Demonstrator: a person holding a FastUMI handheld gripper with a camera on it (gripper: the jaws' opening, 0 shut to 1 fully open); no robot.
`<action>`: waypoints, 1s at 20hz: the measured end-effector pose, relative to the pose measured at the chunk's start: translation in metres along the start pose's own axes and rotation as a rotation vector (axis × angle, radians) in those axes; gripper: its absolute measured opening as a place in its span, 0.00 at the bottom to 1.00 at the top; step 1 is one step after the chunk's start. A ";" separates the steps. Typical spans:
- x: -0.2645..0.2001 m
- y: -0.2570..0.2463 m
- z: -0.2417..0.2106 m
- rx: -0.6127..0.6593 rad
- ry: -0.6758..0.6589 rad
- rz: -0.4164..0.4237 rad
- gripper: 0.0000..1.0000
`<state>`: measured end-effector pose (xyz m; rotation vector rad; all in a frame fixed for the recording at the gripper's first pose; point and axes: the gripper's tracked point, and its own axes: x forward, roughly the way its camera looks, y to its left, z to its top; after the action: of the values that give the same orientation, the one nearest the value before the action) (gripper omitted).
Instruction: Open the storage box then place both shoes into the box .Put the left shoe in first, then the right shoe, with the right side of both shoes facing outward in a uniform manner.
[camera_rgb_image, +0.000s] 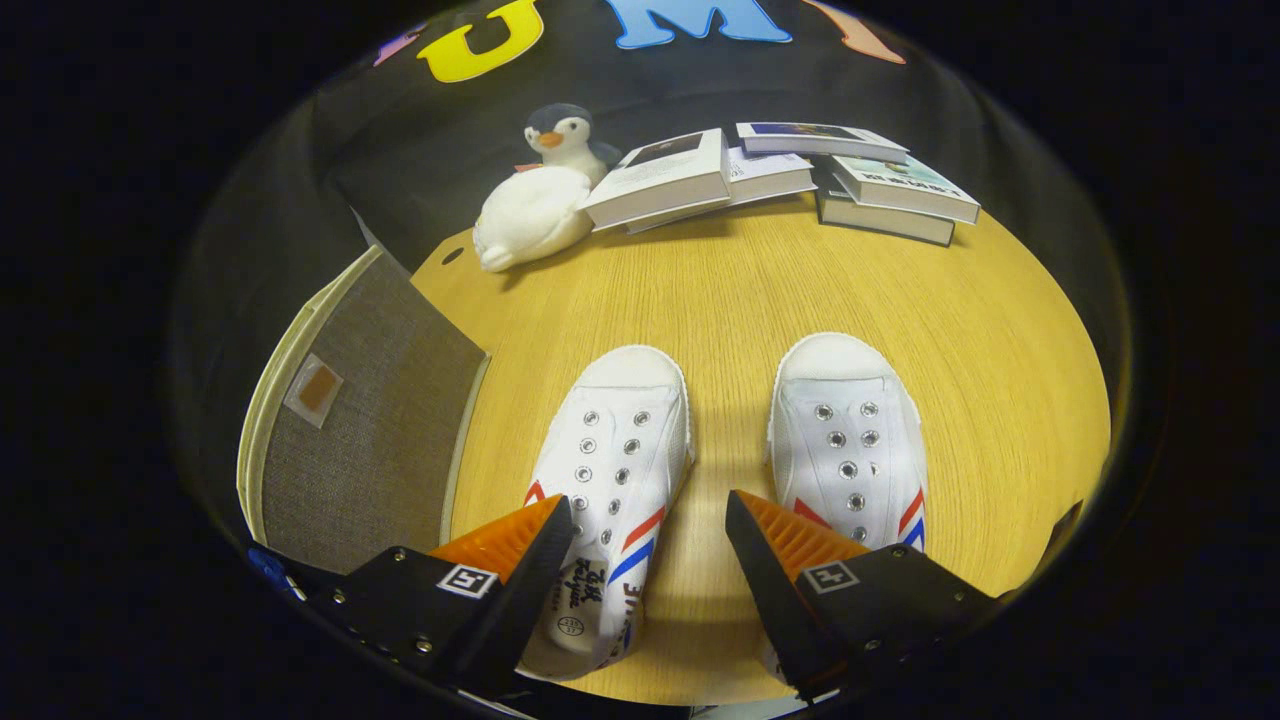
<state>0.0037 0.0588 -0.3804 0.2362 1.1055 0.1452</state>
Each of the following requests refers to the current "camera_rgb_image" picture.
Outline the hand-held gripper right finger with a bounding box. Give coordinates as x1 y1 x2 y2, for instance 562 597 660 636
725 489 1003 703

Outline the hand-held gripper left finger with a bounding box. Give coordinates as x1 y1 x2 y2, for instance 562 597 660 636
300 494 576 699

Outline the white canvas shoe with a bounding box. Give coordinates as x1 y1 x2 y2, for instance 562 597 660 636
763 332 929 691
518 345 696 683

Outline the grey fabric storage box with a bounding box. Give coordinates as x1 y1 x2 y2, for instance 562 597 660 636
237 245 491 576

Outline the dark cover book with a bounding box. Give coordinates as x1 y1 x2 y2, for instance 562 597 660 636
815 180 957 247

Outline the white round plush toy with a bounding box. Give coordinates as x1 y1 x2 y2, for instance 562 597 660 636
472 165 596 273

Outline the thin white book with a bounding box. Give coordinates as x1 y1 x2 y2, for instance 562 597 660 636
625 145 819 236

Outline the pale teal cover book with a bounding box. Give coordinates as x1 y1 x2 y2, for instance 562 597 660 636
830 153 983 226

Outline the blue cover book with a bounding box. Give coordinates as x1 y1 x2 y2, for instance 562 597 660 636
735 121 911 166

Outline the penguin plush toy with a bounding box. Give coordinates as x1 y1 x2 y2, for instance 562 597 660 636
515 103 623 186

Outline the black backdrop cloth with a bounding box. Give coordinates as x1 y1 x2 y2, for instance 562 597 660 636
168 0 1136 601

